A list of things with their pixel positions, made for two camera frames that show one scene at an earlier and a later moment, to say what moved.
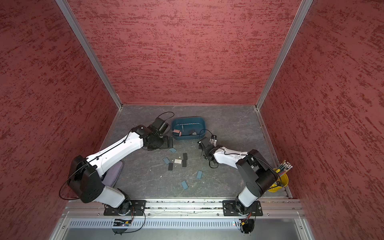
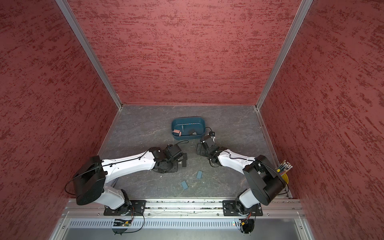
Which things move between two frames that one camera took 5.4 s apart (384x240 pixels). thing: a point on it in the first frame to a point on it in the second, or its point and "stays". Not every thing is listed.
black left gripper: (165, 145) to (174, 169)
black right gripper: (204, 154) stays
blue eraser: (199, 174) stays
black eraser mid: (192, 132) stays
